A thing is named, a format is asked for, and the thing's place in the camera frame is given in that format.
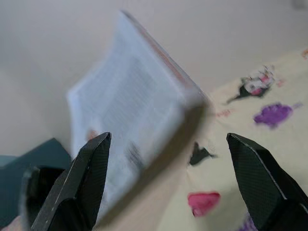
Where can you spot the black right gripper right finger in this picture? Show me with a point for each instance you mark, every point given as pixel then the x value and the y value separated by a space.
pixel 260 183

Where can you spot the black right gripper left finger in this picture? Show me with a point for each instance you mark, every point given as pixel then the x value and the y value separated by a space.
pixel 81 180

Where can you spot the white paperback book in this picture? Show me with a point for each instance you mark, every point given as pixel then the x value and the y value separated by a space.
pixel 134 101

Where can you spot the cream cartoon print blanket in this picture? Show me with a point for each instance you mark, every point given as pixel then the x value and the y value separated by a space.
pixel 252 149

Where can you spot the teal upholstered headboard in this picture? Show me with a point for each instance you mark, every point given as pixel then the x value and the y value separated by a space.
pixel 41 154

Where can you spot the beige bed mattress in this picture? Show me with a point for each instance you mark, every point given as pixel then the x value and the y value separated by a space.
pixel 163 204

